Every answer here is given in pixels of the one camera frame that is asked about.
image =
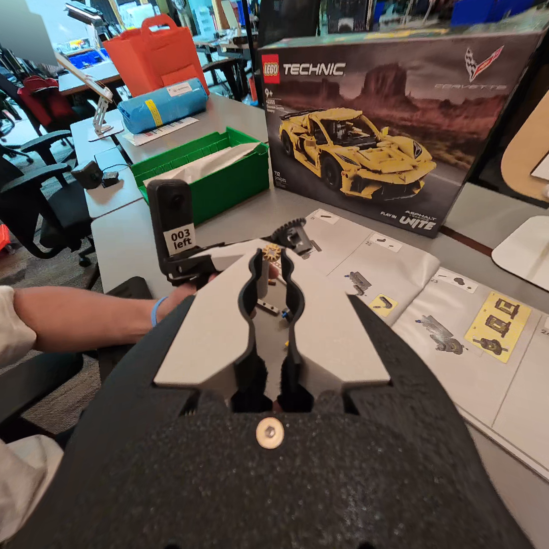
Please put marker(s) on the wooden document board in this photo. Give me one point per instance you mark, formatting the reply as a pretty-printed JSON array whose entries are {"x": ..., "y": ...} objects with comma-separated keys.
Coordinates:
[{"x": 527, "y": 158}]

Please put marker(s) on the person's left hand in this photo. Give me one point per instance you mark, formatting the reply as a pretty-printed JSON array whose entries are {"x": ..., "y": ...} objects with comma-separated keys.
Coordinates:
[{"x": 188, "y": 294}]

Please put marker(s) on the long light grey lego beam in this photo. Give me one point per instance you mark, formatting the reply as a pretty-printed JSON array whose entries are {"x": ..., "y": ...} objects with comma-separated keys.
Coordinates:
[{"x": 268, "y": 306}]

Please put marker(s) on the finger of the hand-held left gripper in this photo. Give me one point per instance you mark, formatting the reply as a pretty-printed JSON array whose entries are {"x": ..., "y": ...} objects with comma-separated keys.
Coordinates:
[{"x": 231, "y": 255}]

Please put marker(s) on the black office chair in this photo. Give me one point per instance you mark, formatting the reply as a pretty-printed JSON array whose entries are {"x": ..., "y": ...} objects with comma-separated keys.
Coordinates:
[{"x": 38, "y": 201}]

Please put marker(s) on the lego set box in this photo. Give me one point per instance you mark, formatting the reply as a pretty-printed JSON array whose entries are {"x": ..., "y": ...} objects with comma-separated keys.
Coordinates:
[{"x": 386, "y": 128}]

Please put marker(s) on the green plastic bin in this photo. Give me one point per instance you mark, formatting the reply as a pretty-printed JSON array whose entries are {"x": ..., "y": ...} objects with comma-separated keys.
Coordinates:
[{"x": 223, "y": 184}]

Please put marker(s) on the barcode paper sheet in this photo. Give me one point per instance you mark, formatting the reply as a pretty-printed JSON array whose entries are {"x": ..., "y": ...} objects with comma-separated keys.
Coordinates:
[{"x": 163, "y": 128}]

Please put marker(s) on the tan lego gear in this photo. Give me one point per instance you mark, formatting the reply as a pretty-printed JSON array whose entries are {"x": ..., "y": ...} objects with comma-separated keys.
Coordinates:
[{"x": 272, "y": 252}]

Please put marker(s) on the blue wristband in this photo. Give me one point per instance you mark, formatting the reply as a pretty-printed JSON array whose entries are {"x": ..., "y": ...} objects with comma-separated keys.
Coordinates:
[{"x": 158, "y": 309}]

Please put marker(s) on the person's left forearm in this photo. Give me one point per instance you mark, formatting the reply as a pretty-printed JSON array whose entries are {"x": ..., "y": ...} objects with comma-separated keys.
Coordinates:
[{"x": 85, "y": 317}]

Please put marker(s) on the red office chair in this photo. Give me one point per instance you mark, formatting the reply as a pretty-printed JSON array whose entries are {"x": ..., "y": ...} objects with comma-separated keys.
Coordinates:
[{"x": 43, "y": 98}]

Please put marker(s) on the instruction booklet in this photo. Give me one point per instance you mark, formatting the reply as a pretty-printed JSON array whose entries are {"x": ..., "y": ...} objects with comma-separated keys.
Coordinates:
[{"x": 429, "y": 321}]

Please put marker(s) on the black power adapter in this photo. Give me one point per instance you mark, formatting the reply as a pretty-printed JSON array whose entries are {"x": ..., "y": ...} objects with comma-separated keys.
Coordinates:
[{"x": 110, "y": 179}]

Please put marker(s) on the red plastic tote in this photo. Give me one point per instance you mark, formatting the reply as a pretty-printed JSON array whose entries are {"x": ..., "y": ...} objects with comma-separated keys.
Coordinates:
[{"x": 154, "y": 55}]

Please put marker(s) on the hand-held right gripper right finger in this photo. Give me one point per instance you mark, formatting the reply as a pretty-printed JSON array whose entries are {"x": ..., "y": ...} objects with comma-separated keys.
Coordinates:
[{"x": 343, "y": 339}]

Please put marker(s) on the white paper bag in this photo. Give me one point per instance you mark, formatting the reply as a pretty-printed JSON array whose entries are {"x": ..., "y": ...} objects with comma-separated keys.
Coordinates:
[{"x": 206, "y": 165}]

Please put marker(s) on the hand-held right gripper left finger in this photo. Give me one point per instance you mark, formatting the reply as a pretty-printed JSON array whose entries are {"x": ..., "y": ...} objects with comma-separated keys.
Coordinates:
[{"x": 201, "y": 339}]

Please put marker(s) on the blue cylinder roll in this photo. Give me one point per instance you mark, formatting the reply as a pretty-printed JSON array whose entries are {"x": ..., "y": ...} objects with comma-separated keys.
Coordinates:
[{"x": 163, "y": 107}]

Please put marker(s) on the grey lego differential gear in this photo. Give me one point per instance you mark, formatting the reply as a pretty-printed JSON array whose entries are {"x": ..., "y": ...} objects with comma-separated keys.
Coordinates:
[{"x": 291, "y": 233}]

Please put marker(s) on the white shirt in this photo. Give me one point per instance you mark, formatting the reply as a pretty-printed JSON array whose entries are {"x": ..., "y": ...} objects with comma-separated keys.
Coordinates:
[{"x": 17, "y": 330}]

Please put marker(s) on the small black device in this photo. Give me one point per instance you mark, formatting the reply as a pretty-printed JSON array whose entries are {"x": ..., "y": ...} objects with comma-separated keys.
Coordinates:
[{"x": 88, "y": 173}]

